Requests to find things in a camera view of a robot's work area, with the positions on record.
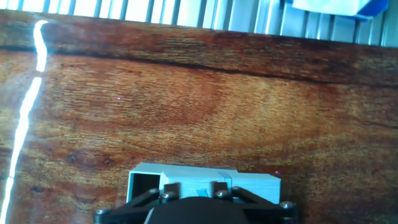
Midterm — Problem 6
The gripper left finger with white tip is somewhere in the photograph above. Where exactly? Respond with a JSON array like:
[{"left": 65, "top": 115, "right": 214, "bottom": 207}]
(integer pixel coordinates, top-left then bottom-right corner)
[{"left": 93, "top": 162, "right": 233, "bottom": 224}]

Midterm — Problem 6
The blue tissue pack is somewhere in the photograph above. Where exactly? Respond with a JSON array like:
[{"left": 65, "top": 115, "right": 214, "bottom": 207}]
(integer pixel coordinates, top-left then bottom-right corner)
[{"left": 284, "top": 0, "right": 389, "bottom": 21}]

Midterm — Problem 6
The gripper right finger with white tip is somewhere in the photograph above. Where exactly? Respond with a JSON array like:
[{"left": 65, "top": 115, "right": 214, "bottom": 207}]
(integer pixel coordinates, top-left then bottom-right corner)
[{"left": 228, "top": 170, "right": 299, "bottom": 224}]

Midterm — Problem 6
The wood grain table mat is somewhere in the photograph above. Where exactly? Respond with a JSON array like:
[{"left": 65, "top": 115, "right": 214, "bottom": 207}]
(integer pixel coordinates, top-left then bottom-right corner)
[{"left": 0, "top": 9, "right": 398, "bottom": 224}]

